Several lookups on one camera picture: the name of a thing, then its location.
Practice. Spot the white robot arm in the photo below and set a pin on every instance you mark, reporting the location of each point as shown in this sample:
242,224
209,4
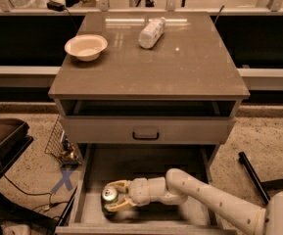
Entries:
177,186

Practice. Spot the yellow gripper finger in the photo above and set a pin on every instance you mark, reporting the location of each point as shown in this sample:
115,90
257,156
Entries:
120,205
121,185

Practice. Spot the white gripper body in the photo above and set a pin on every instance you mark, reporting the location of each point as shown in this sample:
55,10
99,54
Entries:
138,191

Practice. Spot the black power adapter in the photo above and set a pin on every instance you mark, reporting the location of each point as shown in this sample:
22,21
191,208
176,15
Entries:
55,6

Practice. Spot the open grey bottom drawer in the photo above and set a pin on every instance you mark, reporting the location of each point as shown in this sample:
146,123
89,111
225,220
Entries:
106,163

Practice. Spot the grey drawer cabinet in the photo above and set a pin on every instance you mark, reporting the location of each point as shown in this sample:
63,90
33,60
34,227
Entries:
187,74

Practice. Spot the white paper bowl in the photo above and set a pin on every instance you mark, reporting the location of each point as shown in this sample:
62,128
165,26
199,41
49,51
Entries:
86,47

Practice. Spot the dark brown tray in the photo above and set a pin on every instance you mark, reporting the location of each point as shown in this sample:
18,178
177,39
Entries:
12,133

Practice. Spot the closed drawer with black handle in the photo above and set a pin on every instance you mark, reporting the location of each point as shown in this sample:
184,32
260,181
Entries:
148,130

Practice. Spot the blue tape cross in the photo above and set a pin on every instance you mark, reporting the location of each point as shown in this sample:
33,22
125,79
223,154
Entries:
66,172

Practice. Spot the clear plastic water bottle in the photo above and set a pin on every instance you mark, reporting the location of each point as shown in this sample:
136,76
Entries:
151,33

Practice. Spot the green soda can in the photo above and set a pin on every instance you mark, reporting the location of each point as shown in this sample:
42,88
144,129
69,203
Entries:
109,195

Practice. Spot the black metal stand leg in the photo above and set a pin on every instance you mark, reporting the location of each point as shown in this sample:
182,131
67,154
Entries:
263,187

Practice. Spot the wire mesh basket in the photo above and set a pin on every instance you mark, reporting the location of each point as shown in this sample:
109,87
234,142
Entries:
60,148

